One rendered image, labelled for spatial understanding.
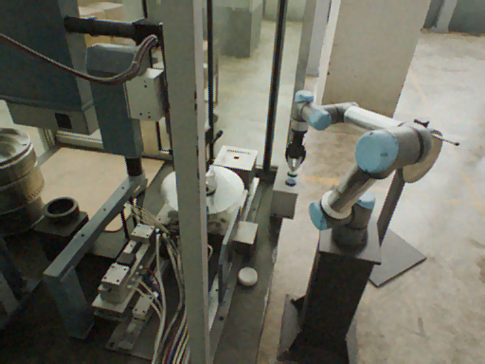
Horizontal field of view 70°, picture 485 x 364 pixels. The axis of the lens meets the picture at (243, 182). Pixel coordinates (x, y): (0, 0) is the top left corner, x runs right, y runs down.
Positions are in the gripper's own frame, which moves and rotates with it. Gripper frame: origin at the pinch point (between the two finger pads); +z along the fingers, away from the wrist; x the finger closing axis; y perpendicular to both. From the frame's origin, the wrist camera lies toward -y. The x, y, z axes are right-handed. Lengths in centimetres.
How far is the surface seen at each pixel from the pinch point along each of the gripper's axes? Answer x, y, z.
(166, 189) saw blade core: 47, -32, -2
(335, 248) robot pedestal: -22.6, -26.1, 17.7
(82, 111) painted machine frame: 65, -46, -39
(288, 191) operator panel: 0.3, -12.5, 2.8
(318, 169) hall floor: -21, 150, 93
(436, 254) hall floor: -107, 63, 93
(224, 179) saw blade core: 27.0, -19.1, -2.4
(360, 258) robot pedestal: -32.4, -28.8, 17.7
